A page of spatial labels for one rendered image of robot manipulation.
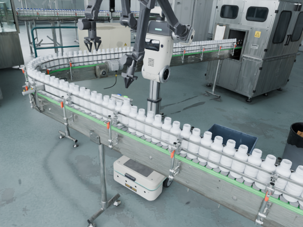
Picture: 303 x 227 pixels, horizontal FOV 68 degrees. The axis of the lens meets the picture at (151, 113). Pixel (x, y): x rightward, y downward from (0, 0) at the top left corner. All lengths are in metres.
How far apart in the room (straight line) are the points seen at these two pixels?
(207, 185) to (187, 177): 0.11
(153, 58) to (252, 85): 3.21
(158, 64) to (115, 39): 3.79
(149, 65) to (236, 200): 1.21
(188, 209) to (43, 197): 1.38
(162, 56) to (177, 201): 1.38
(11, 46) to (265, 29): 5.51
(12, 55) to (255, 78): 5.51
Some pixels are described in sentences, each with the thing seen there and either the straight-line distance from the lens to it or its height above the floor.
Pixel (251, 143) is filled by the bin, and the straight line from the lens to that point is 1.72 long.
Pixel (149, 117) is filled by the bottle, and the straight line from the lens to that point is 1.28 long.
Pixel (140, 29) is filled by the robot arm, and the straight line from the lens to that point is 1.46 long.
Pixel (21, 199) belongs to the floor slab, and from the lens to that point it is 2.57.
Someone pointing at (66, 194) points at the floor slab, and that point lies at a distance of 2.48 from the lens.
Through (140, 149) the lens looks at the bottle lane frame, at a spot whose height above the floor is 0.93.
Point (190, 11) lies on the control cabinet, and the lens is 7.67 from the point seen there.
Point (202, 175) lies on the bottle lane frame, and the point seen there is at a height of 0.95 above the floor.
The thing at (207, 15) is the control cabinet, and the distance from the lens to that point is 8.27.
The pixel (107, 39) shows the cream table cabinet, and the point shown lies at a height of 0.88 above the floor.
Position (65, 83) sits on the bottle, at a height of 1.16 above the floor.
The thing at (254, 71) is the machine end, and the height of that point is 0.64.
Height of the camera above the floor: 1.74
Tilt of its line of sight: 27 degrees down
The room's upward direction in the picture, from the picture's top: 4 degrees clockwise
